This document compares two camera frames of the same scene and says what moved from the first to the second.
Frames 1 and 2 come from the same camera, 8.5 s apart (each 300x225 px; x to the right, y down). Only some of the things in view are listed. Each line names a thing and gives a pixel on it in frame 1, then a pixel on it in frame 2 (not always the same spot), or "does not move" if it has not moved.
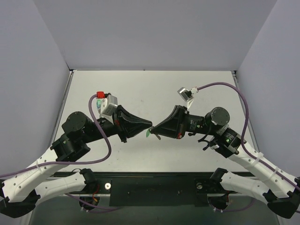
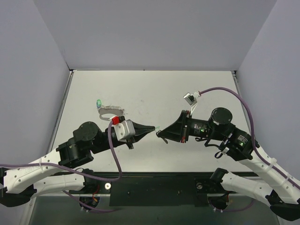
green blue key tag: x=98 y=103 does not move
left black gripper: x=120 y=124 to x=131 y=140
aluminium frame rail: x=77 y=195 does not move
